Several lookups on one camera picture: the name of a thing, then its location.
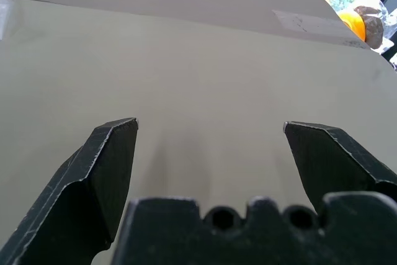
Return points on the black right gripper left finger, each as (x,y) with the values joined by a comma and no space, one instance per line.
(93,181)

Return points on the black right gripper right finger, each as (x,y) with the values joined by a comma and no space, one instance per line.
(328,165)

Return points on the brown round object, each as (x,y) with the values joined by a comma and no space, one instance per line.
(364,26)

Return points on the clear plastic bag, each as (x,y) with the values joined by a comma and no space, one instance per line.
(388,33)

